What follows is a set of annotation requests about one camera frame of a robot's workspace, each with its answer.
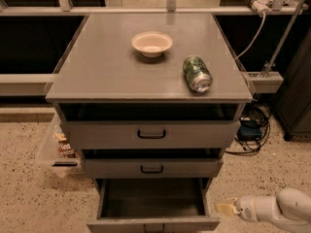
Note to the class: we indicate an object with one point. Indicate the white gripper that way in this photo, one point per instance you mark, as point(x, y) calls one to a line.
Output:
point(245, 208)

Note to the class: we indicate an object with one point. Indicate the grey bottom drawer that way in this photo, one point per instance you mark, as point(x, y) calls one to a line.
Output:
point(153, 206)

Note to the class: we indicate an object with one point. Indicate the grey drawer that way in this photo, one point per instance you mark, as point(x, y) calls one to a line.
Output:
point(96, 135)
point(153, 206)
point(151, 168)

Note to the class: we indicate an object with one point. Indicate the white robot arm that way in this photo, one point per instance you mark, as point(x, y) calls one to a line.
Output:
point(289, 209)

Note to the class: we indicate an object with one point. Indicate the grey drawer cabinet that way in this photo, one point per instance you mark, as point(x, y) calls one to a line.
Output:
point(104, 78)

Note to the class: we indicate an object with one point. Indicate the grey middle drawer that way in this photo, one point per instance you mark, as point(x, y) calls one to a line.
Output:
point(151, 168)

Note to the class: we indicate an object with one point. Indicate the grey top drawer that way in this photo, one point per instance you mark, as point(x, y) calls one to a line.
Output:
point(96, 135)

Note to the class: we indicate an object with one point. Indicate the blue box on floor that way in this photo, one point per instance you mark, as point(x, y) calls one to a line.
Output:
point(249, 131)

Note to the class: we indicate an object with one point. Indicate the dark cabinet at right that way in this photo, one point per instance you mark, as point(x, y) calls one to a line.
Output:
point(293, 101)

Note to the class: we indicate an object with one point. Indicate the green soda can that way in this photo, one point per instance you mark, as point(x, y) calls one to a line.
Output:
point(197, 74)

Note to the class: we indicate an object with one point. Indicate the snack bag in bin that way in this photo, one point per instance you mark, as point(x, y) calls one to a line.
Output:
point(64, 146)

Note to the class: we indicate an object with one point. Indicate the white paper bowl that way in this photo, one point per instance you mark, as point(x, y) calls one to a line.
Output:
point(152, 43)

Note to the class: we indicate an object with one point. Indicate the clear plastic snack bin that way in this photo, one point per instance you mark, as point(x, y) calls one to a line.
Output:
point(49, 156)

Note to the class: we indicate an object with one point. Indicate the white power strip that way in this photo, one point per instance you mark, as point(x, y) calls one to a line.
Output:
point(258, 6)

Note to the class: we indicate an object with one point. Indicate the metal diagonal pole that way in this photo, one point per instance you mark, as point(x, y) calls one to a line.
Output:
point(268, 65)

